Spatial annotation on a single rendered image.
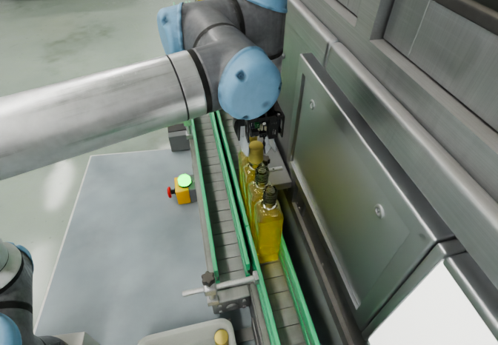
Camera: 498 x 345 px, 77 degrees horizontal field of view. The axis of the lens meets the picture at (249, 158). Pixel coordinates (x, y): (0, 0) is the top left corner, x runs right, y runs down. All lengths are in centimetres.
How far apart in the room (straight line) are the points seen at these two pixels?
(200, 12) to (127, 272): 79
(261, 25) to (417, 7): 20
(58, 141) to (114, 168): 99
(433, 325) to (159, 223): 84
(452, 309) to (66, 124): 45
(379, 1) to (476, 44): 16
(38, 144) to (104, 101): 7
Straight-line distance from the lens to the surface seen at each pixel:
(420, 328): 52
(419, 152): 42
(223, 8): 47
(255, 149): 69
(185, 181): 106
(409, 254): 47
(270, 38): 50
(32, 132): 34
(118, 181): 127
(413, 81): 45
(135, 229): 111
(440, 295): 46
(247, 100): 34
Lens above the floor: 164
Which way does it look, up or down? 45 degrees down
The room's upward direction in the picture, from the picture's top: straight up
